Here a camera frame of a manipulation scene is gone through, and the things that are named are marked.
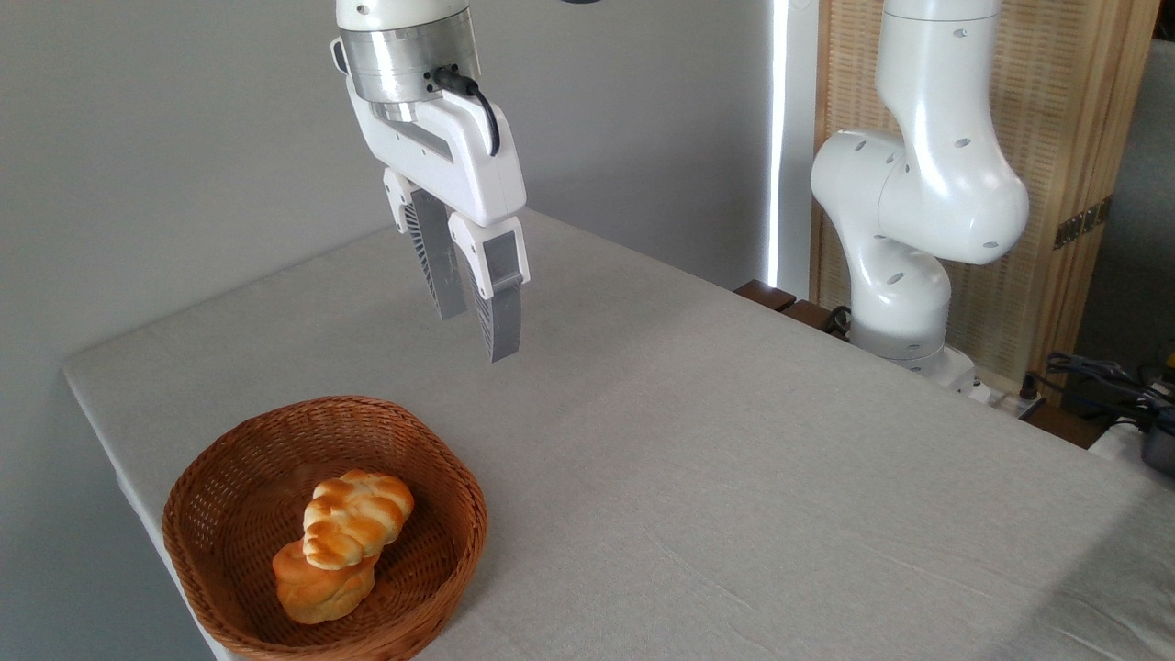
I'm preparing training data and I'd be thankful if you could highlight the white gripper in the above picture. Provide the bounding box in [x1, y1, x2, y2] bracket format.
[344, 69, 532, 363]

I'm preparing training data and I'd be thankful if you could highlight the bamboo folding screen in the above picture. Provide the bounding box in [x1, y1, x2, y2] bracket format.
[812, 0, 1162, 387]

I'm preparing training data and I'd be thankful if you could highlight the dark brown wooden table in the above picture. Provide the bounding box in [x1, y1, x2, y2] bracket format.
[734, 280, 850, 342]

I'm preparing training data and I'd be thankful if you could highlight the black cable bundle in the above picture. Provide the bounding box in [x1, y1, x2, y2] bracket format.
[1028, 352, 1175, 432]

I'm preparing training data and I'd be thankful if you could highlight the dark metal screen hinge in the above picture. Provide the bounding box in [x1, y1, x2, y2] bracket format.
[1054, 197, 1113, 251]

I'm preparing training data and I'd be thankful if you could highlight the brown woven wicker basket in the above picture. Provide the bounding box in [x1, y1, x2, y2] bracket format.
[162, 396, 489, 661]

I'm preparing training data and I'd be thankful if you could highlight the braided golden bread roll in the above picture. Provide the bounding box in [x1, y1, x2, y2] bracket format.
[302, 470, 415, 571]

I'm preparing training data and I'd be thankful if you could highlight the grey linen tablecloth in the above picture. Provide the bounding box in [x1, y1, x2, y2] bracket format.
[62, 209, 1175, 661]

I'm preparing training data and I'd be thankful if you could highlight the white power strip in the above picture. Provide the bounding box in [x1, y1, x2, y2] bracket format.
[971, 381, 1047, 420]

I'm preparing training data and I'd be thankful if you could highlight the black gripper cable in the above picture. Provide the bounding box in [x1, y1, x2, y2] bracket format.
[433, 66, 502, 157]

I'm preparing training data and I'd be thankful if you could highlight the round orange bread roll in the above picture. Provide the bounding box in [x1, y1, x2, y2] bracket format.
[272, 540, 379, 625]

